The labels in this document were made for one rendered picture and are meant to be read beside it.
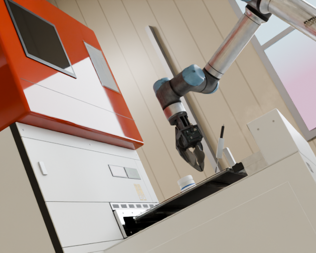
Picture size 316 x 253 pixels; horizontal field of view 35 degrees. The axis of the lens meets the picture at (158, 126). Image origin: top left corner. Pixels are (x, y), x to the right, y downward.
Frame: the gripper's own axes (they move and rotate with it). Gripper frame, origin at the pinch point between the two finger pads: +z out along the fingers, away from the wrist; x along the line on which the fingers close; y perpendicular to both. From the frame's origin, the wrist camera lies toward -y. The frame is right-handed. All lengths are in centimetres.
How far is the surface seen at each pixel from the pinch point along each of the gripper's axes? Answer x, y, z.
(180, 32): 96, -150, -135
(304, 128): 126, -114, -24
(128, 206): -26.8, -9.7, 1.2
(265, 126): 5.3, 43.0, 4.5
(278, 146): 5.8, 43.3, 11.1
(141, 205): -19.5, -19.6, 0.8
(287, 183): 0, 47, 22
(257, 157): 9.6, 23.4, 8.1
